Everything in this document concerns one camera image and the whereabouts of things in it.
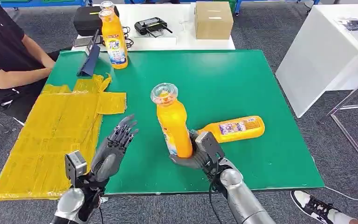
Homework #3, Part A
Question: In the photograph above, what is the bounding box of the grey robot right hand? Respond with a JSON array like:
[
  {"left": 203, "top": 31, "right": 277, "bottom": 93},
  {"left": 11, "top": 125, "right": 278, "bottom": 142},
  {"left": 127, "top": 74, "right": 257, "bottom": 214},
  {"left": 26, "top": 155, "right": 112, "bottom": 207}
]
[{"left": 169, "top": 130, "right": 211, "bottom": 170}]

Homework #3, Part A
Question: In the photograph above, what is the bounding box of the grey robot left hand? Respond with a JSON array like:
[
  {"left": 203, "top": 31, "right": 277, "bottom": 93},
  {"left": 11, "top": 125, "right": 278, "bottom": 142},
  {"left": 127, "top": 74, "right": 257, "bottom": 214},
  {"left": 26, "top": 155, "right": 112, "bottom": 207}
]
[{"left": 90, "top": 114, "right": 140, "bottom": 183}]

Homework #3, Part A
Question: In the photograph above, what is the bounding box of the orange drink bottle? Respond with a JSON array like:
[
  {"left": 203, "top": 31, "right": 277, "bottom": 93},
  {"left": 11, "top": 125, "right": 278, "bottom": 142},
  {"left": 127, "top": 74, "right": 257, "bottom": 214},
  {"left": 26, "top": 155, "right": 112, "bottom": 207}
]
[
  {"left": 100, "top": 0, "right": 120, "bottom": 19},
  {"left": 150, "top": 82, "right": 194, "bottom": 159},
  {"left": 98, "top": 9, "right": 129, "bottom": 70},
  {"left": 197, "top": 115, "right": 266, "bottom": 144}
]

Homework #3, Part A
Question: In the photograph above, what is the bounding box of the yellow plastic sheet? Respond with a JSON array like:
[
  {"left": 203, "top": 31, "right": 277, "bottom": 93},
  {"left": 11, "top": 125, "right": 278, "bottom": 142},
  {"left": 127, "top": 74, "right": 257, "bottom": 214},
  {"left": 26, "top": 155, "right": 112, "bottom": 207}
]
[{"left": 0, "top": 73, "right": 127, "bottom": 202}]

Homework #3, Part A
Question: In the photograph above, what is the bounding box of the green table mat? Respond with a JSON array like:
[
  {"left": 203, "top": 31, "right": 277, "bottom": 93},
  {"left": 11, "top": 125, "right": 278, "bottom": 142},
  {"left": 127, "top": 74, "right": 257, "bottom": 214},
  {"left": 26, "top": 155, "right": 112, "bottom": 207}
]
[{"left": 44, "top": 49, "right": 326, "bottom": 196}]

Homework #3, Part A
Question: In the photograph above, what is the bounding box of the dark blue folding stand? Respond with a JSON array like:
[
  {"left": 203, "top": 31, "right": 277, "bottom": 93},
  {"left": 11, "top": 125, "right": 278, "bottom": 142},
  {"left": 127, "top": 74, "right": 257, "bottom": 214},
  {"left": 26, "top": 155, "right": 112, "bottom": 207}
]
[{"left": 76, "top": 29, "right": 101, "bottom": 77}]

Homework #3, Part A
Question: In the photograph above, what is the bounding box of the grey flat phone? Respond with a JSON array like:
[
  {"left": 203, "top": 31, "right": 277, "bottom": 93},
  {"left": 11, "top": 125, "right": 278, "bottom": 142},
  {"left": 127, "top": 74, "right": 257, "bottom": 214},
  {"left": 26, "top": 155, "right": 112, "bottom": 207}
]
[{"left": 73, "top": 36, "right": 103, "bottom": 48}]

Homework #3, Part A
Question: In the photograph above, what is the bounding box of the white table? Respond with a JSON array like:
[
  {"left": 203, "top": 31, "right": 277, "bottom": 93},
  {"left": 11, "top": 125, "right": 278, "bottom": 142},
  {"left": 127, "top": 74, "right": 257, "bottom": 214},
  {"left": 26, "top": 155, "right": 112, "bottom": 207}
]
[{"left": 70, "top": 2, "right": 236, "bottom": 52}]

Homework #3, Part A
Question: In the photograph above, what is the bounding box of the black and white shoe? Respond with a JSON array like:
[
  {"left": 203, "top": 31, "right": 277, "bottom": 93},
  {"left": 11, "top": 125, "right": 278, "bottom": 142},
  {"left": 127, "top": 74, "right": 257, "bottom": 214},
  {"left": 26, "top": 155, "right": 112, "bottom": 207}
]
[{"left": 289, "top": 189, "right": 353, "bottom": 224}]

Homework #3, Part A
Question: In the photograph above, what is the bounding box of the black remote controller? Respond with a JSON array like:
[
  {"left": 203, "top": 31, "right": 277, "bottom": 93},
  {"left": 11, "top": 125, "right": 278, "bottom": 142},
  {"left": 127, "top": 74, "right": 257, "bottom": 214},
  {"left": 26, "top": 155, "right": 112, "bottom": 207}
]
[{"left": 134, "top": 16, "right": 173, "bottom": 38}]

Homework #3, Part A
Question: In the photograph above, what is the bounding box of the black carrying case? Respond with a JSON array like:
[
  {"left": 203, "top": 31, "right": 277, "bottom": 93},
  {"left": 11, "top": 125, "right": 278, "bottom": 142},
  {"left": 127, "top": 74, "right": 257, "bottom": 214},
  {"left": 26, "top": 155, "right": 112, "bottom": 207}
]
[{"left": 73, "top": 6, "right": 120, "bottom": 37}]

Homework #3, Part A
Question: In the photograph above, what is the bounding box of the brown cardboard box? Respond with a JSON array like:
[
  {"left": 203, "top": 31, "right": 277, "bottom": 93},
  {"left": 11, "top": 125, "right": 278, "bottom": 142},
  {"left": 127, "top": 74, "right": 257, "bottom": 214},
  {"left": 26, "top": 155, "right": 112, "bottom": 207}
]
[{"left": 194, "top": 1, "right": 234, "bottom": 41}]

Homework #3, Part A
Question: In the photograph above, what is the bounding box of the person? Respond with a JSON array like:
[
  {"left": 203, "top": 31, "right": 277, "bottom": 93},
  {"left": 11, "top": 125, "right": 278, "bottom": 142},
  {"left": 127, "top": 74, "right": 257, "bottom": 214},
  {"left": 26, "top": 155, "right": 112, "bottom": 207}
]
[{"left": 0, "top": 0, "right": 65, "bottom": 124}]

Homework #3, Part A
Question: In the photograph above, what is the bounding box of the white cabinet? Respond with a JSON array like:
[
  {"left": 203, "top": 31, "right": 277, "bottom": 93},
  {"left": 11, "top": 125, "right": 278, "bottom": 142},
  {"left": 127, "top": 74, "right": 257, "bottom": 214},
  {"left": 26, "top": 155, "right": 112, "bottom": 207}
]
[{"left": 275, "top": 3, "right": 358, "bottom": 119}]

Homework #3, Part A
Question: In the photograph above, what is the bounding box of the printed booklet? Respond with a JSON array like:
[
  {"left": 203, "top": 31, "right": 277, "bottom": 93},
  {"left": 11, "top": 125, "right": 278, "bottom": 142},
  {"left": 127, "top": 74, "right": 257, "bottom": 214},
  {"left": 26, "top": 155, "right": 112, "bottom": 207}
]
[{"left": 334, "top": 18, "right": 358, "bottom": 44}]

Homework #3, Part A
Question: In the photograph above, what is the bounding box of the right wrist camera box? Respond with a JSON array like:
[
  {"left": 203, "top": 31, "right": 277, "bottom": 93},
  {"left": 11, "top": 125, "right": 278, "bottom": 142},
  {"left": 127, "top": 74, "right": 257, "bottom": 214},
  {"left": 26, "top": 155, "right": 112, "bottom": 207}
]
[{"left": 194, "top": 132, "right": 226, "bottom": 165}]

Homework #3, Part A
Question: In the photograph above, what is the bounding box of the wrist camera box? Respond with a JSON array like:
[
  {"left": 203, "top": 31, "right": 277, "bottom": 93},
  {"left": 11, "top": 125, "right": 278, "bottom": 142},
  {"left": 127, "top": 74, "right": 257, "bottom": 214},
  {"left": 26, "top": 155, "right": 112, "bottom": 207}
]
[
  {"left": 194, "top": 132, "right": 226, "bottom": 165},
  {"left": 64, "top": 150, "right": 88, "bottom": 188}
]

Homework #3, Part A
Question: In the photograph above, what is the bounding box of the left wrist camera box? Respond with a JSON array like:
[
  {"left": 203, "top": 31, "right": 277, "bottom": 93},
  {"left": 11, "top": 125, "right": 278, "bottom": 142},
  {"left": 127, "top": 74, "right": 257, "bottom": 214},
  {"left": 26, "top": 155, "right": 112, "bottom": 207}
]
[{"left": 64, "top": 150, "right": 88, "bottom": 188}]

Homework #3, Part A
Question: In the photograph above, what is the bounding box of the black coiled cable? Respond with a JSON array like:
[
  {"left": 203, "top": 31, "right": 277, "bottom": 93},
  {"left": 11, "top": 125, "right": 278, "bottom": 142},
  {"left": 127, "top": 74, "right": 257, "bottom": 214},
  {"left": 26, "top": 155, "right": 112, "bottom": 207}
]
[{"left": 122, "top": 26, "right": 135, "bottom": 50}]

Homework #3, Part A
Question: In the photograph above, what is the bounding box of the white floor cable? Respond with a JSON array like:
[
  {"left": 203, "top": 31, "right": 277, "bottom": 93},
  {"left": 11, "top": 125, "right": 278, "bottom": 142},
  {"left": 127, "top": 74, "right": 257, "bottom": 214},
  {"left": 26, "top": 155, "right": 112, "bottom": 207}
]
[{"left": 311, "top": 154, "right": 358, "bottom": 202}]

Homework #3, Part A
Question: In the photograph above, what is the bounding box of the large metal frame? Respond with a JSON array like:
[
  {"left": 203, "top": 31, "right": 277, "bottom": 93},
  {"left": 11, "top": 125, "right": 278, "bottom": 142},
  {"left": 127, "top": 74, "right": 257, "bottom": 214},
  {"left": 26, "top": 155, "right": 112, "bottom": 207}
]
[{"left": 320, "top": 72, "right": 358, "bottom": 177}]

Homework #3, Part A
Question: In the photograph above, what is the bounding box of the blue shelf frame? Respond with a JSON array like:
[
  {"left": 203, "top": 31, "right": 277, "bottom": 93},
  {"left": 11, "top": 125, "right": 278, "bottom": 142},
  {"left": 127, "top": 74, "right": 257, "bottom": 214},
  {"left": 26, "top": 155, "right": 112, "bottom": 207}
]
[{"left": 0, "top": 0, "right": 90, "bottom": 9}]

